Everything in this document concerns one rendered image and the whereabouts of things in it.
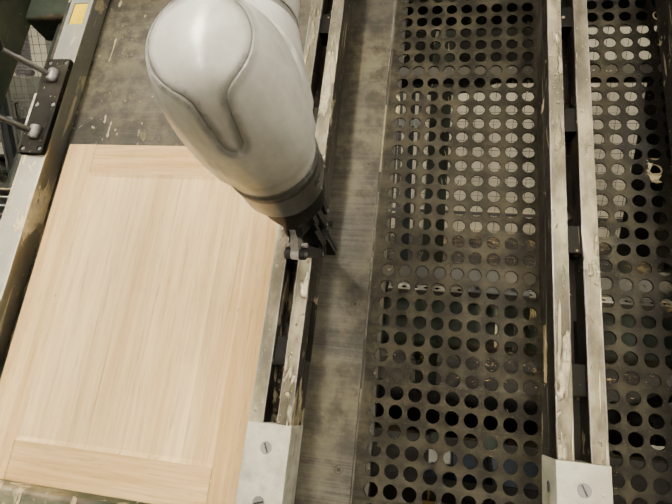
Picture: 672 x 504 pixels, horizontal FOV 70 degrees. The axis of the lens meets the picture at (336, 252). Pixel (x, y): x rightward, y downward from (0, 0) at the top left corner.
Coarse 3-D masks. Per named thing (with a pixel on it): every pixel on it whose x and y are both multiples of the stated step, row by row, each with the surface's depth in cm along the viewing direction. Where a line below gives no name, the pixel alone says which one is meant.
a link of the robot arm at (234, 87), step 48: (192, 0) 31; (240, 0) 31; (192, 48) 30; (240, 48) 30; (288, 48) 34; (192, 96) 30; (240, 96) 31; (288, 96) 34; (192, 144) 35; (240, 144) 34; (288, 144) 36
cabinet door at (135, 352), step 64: (64, 192) 87; (128, 192) 85; (192, 192) 83; (64, 256) 83; (128, 256) 81; (192, 256) 79; (256, 256) 77; (64, 320) 79; (128, 320) 78; (192, 320) 76; (256, 320) 74; (0, 384) 77; (64, 384) 76; (128, 384) 74; (192, 384) 73; (0, 448) 74; (64, 448) 73; (128, 448) 71; (192, 448) 70
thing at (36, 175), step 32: (96, 0) 98; (64, 32) 96; (96, 32) 98; (64, 96) 91; (64, 128) 91; (32, 160) 87; (32, 192) 85; (0, 224) 84; (32, 224) 85; (0, 256) 82; (32, 256) 86; (0, 288) 80; (0, 320) 80; (0, 352) 80
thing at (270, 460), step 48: (336, 0) 83; (336, 48) 80; (336, 96) 81; (288, 240) 71; (288, 288) 72; (288, 336) 67; (288, 384) 65; (288, 432) 63; (240, 480) 62; (288, 480) 63
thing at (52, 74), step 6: (0, 42) 83; (0, 48) 84; (6, 54) 85; (12, 54) 86; (18, 60) 87; (24, 60) 87; (30, 66) 88; (36, 66) 89; (42, 72) 90; (48, 72) 90; (54, 72) 90; (48, 78) 90; (54, 78) 90
